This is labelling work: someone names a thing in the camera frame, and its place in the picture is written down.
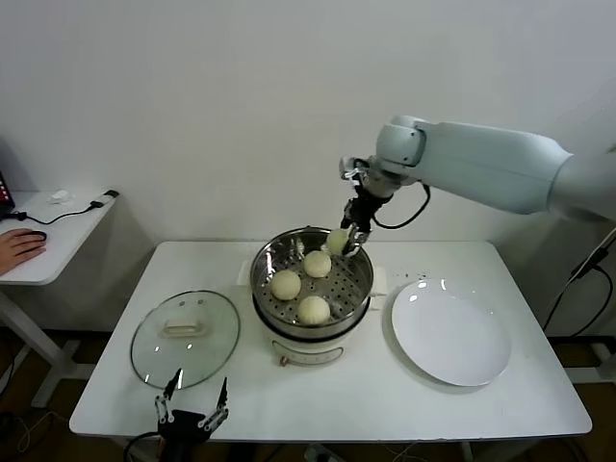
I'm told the white electric cooker pot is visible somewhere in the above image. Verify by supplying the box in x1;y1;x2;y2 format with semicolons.
234;259;389;370

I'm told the glass pot lid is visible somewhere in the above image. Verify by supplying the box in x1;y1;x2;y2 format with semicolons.
130;290;242;392

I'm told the white desk foot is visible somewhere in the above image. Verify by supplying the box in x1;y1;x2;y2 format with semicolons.
560;336;616;384

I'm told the black desk cable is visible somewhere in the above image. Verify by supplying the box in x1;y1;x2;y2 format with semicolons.
2;201;105;227

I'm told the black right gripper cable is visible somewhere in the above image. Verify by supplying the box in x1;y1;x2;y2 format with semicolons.
372;181;432;229

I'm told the person's hand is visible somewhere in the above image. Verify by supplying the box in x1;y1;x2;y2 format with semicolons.
0;228;48;278

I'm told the white round plate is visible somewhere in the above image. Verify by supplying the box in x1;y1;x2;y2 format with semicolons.
390;279;512;388

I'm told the stainless steel steamer basket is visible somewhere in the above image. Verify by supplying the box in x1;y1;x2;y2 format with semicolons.
248;229;374;328

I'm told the white side desk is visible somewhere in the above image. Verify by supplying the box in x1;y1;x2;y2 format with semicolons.
0;192;121;410

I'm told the black laptop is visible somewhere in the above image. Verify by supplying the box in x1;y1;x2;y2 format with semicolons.
0;166;16;220

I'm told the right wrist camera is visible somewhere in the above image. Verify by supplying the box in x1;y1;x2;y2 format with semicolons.
339;154;370;184

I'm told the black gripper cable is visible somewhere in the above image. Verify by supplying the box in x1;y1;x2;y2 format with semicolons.
122;429;166;462
372;181;432;229

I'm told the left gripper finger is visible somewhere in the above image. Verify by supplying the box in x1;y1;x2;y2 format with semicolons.
197;376;230;431
153;368;184;425

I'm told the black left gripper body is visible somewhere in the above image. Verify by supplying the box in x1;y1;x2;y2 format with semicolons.
158;408;213;462

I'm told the white steamed baozi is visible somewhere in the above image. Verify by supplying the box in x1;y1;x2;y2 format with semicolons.
303;250;333;279
296;295;331;326
326;229;350;256
269;269;302;301

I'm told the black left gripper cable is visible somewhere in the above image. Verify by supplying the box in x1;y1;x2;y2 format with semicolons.
122;429;166;462

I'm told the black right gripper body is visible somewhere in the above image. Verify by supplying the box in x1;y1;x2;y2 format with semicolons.
343;186;387;233

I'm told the black power cable with plug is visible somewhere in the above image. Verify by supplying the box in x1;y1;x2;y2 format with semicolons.
542;233;616;338

